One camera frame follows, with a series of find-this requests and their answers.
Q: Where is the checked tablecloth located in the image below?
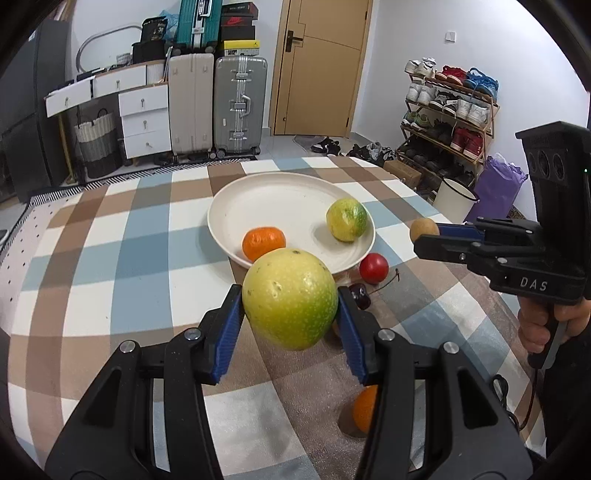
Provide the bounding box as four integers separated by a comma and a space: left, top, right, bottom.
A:
0, 156, 555, 480

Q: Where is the purple bag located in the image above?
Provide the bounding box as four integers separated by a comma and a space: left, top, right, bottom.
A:
464, 154, 528, 222

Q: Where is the bent metal tube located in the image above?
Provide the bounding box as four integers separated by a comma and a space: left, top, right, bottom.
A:
76, 25, 141, 75

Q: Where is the wooden door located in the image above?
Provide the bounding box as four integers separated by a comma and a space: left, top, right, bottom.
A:
269, 0, 374, 138

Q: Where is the large yellow-green round fruit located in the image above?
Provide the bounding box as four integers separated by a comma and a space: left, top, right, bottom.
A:
242, 248, 339, 352

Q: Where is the cream round plate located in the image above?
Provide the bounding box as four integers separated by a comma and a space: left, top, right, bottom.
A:
207, 172, 376, 273

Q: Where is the large orange tangerine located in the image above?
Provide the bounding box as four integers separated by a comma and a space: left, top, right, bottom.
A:
242, 226, 287, 262

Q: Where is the wooden shoe rack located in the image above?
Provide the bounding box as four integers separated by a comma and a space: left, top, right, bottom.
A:
396, 71, 501, 190

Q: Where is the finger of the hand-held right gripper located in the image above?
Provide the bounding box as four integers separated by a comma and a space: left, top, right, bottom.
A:
413, 233, 476, 268
435, 217, 542, 245

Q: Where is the shoe rack with shoes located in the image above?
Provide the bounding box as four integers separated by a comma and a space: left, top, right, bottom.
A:
399, 58, 500, 185

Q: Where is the person's right hand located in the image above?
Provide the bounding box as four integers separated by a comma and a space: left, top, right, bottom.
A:
517, 295, 591, 355

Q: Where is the white bin black rim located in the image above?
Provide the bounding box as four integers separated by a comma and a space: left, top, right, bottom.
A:
434, 176, 479, 224

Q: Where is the black cable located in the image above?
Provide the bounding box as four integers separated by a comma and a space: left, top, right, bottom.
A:
492, 364, 542, 432

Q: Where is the person's right forearm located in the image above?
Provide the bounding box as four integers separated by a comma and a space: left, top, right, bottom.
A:
544, 339, 591, 462

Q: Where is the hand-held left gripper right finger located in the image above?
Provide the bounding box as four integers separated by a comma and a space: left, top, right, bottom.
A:
336, 285, 532, 480

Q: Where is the cardboard box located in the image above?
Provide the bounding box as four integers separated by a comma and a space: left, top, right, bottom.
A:
384, 159, 422, 188

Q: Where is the mottled green round fruit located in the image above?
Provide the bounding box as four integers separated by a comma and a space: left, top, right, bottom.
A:
326, 198, 369, 243

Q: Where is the brown kiwi fruit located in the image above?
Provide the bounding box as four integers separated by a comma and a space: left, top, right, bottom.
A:
409, 218, 441, 244

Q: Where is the woven laundry basket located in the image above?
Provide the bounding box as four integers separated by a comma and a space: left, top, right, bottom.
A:
74, 110, 122, 180

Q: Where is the yellow shoe box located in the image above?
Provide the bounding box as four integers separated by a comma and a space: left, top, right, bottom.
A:
222, 39, 260, 58

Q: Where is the teal suitcase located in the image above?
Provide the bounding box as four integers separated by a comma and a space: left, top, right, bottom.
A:
177, 0, 223, 51

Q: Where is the black paper bag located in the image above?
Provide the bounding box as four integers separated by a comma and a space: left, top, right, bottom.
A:
141, 16, 168, 43

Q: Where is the black storage box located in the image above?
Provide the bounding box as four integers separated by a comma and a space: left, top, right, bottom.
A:
132, 41, 167, 64

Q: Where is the dark cherry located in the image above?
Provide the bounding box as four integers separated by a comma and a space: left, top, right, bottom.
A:
348, 268, 400, 311

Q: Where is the white dressing table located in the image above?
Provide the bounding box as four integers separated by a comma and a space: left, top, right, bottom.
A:
45, 61, 171, 161

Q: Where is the black shoe box red logo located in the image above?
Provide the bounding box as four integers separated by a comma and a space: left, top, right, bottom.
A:
221, 2, 258, 27

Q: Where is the pile of dark sandals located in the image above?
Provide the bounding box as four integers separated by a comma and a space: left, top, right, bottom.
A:
310, 136, 394, 163

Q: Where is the small orange tangerine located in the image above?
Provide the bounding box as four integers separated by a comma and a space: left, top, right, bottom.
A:
352, 385, 380, 435

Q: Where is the beige suitcase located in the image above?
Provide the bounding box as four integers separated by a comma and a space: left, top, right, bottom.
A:
167, 53, 216, 158

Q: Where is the plain black shoe box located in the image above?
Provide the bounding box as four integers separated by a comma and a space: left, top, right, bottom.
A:
219, 25, 256, 43

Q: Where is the dark grey refrigerator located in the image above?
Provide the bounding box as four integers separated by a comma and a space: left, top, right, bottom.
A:
0, 18, 75, 204

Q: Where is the silver suitcase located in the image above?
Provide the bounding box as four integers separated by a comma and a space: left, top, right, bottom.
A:
213, 55, 269, 157

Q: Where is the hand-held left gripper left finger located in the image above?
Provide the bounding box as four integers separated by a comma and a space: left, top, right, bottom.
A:
44, 284, 245, 480

